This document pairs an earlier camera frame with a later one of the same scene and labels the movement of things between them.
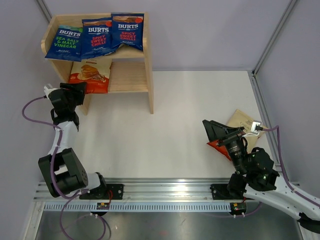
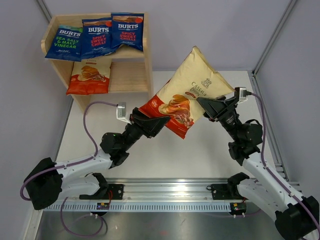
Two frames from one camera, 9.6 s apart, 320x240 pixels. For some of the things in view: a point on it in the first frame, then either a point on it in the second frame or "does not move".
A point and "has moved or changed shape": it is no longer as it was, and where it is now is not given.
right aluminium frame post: x=273 y=38 does not move
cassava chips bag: x=95 y=73 does not move
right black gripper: x=216 y=131 -> x=218 y=109
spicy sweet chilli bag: x=127 y=28 does not move
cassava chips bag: x=239 y=119 has moved or changed shape
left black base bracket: x=114 y=191 does not move
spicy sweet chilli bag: x=96 y=37 does not move
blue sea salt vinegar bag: x=66 y=44 does not move
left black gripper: x=77 y=90 -> x=152 y=125
